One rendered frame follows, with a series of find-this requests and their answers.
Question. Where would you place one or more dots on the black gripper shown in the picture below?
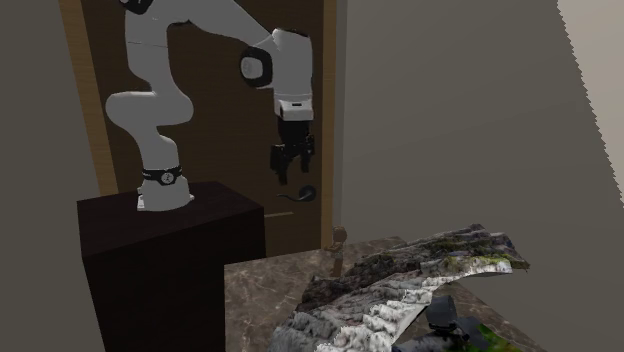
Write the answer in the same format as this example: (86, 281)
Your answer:
(294, 131)

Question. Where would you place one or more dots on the brown wooden door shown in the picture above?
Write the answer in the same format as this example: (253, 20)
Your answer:
(224, 146)

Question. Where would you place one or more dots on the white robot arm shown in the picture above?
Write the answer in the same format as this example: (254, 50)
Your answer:
(146, 58)

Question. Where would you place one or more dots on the small brown figure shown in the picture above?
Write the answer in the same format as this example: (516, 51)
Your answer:
(338, 236)

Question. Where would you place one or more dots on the dark robot stand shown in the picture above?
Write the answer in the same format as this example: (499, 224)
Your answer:
(161, 273)

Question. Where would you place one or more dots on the grey mossy bark slab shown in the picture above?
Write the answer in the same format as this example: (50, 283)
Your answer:
(370, 297)

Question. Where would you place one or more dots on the black angular object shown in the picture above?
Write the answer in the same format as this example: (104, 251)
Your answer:
(442, 312)

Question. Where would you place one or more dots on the green blue flat object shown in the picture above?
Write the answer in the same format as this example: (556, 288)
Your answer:
(492, 340)

